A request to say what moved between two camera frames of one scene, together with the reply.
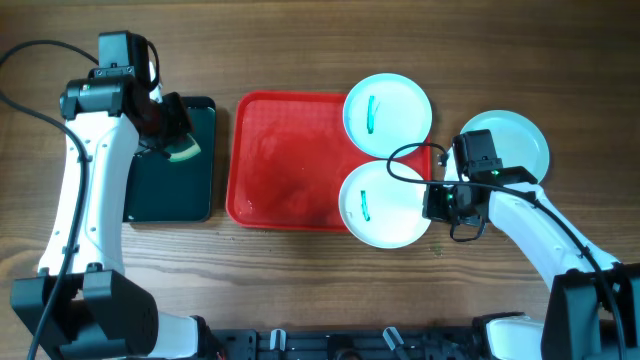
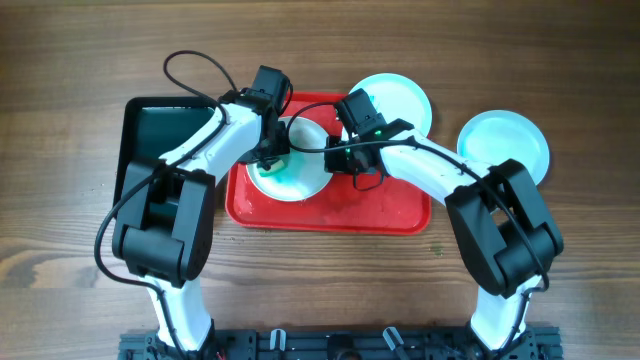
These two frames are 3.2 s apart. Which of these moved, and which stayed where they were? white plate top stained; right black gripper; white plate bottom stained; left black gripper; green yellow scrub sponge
Moved: right black gripper; left black gripper; green yellow scrub sponge; white plate bottom stained
Stayed: white plate top stained
